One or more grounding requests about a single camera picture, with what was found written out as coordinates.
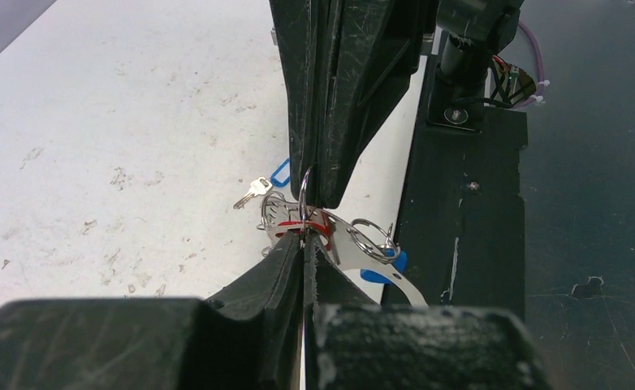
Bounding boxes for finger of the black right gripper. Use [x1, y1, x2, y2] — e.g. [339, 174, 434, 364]
[317, 1, 438, 208]
[269, 0, 343, 171]

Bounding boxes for silver metal key plate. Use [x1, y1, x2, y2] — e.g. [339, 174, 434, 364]
[261, 191, 427, 307]

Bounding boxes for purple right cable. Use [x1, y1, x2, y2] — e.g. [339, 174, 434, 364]
[511, 20, 551, 111]

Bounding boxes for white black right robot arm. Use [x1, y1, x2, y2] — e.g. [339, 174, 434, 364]
[270, 0, 521, 209]

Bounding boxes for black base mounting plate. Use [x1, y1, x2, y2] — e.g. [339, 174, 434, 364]
[395, 36, 528, 318]

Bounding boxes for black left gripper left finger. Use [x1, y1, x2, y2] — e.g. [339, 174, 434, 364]
[0, 233, 303, 389]

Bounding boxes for blue white key tag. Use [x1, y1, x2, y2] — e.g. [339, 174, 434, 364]
[270, 158, 291, 188]

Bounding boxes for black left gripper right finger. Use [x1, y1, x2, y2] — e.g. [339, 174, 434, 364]
[304, 236, 551, 389]

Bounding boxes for small silver key ring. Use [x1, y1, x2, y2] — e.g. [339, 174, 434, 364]
[297, 165, 314, 238]

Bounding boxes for red key tag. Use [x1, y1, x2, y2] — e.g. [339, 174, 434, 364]
[266, 211, 333, 250]

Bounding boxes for small silver key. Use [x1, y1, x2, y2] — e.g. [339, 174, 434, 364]
[233, 176, 274, 210]

